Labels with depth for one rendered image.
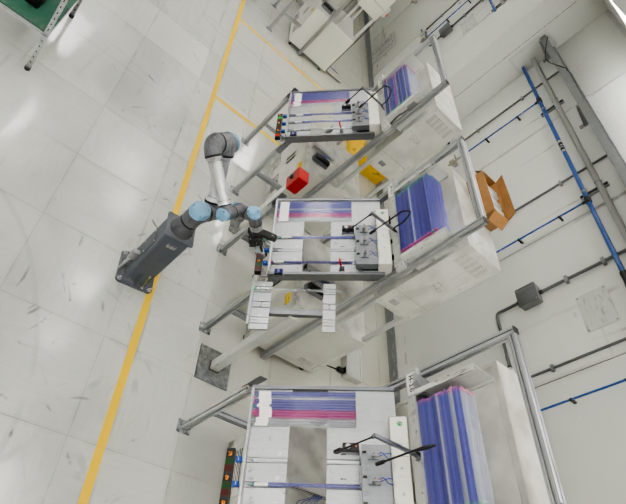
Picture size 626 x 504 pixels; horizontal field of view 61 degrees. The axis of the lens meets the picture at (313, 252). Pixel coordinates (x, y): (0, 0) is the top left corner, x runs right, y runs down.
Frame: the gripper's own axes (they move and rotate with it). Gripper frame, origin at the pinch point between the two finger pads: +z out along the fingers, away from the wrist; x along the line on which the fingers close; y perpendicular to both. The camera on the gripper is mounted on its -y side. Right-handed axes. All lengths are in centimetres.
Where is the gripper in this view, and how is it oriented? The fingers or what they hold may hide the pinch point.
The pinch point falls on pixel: (263, 252)
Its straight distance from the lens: 323.8
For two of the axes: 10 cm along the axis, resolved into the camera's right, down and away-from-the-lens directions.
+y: -10.0, 0.0, 0.5
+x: -0.4, 7.3, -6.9
